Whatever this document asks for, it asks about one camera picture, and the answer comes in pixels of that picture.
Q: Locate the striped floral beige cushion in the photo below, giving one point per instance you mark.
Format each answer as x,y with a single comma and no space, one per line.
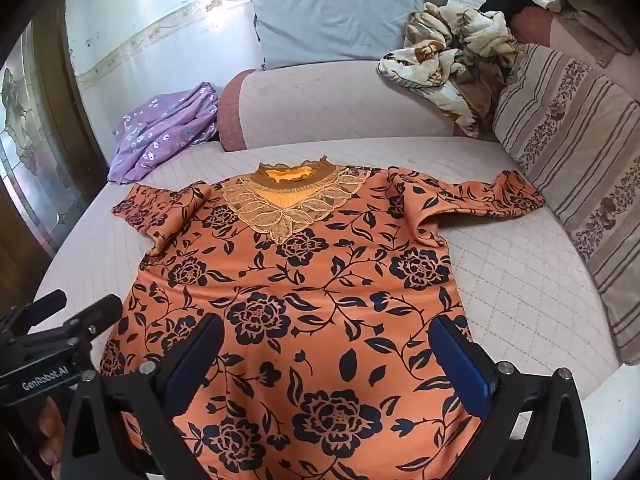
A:
575,150

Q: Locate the person's left hand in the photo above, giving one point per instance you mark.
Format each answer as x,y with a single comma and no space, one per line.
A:
50,435

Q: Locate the purple floral cloth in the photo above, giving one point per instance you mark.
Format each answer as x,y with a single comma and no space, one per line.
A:
160,130

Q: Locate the wooden stained glass door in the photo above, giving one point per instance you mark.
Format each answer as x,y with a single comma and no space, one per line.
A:
45,160

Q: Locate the beige cloth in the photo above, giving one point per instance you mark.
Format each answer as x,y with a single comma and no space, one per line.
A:
580,15

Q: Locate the pink bolster cushion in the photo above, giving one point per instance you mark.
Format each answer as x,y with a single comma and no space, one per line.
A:
340,105
560,35

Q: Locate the orange floral shirt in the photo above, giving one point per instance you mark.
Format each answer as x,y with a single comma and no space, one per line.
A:
310,270

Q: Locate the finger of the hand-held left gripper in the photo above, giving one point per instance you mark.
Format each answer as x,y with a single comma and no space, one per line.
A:
92,316
42,306

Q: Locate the light grey pillow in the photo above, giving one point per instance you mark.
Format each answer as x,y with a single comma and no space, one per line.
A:
335,20

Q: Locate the cream brown floral blanket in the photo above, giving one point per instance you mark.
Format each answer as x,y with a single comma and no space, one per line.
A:
450,60

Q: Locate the black cloth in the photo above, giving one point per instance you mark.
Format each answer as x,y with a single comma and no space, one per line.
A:
507,2

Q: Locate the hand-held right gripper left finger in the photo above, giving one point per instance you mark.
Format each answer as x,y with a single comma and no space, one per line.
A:
192,362

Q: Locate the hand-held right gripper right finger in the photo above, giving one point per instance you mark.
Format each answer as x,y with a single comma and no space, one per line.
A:
461,362

